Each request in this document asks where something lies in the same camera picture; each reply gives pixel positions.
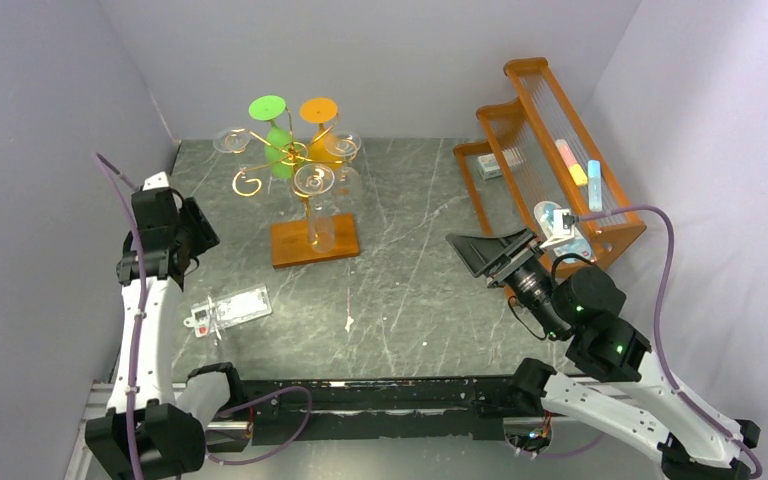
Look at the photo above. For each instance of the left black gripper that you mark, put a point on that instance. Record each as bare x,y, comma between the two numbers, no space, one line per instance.
205,237

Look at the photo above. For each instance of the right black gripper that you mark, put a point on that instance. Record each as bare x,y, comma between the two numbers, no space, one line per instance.
508,257

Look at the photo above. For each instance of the green plastic wine glass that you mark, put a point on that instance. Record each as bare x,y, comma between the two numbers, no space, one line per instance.
268,109

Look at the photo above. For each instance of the orange plastic wine glass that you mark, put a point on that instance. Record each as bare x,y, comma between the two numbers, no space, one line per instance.
323,112

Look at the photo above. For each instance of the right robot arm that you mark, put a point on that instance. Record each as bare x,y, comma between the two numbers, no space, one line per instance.
667,421

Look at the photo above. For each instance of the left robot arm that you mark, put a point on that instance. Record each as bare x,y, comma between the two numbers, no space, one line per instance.
148,431

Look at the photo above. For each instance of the orange wooden shelf rack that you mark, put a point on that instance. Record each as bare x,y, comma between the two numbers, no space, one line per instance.
521,134

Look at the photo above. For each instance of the small white box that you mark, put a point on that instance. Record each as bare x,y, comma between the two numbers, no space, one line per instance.
488,166

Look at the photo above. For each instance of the flat blister pack on table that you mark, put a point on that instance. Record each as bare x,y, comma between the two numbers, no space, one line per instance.
237,308

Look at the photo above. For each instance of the pink yellow highlighter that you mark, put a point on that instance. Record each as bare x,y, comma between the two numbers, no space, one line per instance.
570,161

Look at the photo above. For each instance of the light blue highlighter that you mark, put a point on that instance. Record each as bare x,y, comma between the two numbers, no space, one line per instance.
595,202

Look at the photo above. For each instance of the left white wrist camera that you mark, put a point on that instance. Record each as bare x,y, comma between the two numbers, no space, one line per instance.
156,181

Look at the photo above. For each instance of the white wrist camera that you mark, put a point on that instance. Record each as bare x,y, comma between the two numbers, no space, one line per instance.
558,227
156,181

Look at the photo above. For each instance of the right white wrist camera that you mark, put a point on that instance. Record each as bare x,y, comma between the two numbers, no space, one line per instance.
558,227

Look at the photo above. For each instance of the gold wire glass rack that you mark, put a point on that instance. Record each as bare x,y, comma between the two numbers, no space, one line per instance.
289,240

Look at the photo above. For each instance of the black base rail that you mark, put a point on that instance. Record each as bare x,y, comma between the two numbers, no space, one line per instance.
478,407

